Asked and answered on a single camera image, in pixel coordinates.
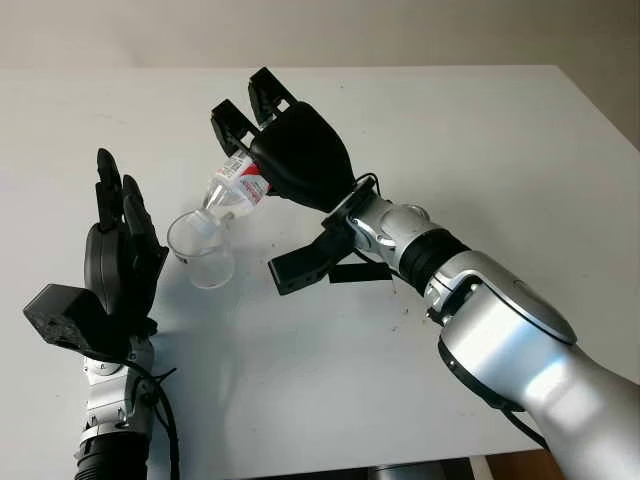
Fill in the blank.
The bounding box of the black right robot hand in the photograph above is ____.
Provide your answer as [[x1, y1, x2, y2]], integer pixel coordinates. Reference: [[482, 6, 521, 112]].
[[208, 64, 357, 215]]

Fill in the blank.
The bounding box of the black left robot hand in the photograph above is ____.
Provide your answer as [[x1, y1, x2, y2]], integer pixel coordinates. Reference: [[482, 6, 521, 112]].
[[83, 147, 171, 346]]

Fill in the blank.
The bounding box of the clear plastic water bottle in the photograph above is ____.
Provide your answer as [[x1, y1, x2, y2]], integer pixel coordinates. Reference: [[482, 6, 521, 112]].
[[199, 154, 274, 219]]

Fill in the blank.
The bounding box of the clear glass cup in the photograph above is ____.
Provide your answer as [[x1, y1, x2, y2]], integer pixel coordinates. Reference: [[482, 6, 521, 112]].
[[166, 207, 236, 290]]

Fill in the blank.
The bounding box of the black tape strip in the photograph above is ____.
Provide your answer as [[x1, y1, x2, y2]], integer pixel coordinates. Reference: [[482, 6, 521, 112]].
[[329, 262, 391, 284]]

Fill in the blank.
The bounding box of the dark robot torso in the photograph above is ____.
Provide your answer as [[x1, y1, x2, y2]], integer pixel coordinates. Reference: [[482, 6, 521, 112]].
[[367, 452, 474, 480]]

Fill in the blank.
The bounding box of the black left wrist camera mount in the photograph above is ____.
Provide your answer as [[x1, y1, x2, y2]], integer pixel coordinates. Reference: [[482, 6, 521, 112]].
[[22, 283, 131, 361]]

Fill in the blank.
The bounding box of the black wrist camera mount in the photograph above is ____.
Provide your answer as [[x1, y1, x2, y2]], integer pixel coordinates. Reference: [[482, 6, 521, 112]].
[[22, 283, 131, 361], [268, 192, 381, 300]]

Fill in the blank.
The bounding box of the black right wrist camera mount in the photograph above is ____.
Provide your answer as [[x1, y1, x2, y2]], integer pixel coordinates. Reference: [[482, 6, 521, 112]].
[[268, 192, 381, 300]]

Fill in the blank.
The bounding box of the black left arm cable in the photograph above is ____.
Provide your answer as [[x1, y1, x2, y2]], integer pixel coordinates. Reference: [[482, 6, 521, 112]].
[[132, 367, 181, 480]]

